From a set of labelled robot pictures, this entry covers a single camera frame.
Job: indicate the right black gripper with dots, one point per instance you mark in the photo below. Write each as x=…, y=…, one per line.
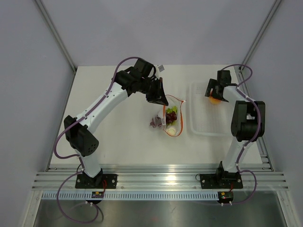
x=212, y=84

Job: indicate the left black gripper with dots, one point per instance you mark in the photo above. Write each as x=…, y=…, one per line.
x=159, y=96

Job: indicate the peach fruit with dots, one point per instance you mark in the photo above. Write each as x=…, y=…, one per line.
x=214, y=101

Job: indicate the red grape bunch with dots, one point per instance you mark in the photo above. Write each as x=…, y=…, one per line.
x=158, y=121

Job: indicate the clear zip top bag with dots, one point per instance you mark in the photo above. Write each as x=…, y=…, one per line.
x=172, y=101

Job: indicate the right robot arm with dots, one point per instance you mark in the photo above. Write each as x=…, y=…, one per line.
x=247, y=125

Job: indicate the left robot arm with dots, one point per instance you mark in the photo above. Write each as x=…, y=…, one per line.
x=80, y=130

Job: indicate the white plastic basket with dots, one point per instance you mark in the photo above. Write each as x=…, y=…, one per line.
x=205, y=118

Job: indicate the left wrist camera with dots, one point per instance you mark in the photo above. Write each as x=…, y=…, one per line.
x=161, y=68

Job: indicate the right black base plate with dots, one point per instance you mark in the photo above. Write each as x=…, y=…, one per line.
x=213, y=181

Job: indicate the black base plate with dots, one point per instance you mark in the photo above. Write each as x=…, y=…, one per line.
x=213, y=181
x=104, y=181

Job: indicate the right aluminium frame post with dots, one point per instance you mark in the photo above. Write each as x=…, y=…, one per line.
x=262, y=30

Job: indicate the aluminium frame post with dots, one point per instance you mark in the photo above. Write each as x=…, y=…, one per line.
x=262, y=30
x=54, y=32

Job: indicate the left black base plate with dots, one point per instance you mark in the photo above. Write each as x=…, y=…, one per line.
x=104, y=181

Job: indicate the left aluminium frame post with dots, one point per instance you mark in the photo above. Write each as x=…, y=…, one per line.
x=54, y=32

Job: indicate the aluminium mounting rail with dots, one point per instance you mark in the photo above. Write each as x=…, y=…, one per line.
x=161, y=177

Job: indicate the white slotted cable duct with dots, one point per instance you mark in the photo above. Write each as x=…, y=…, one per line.
x=136, y=196

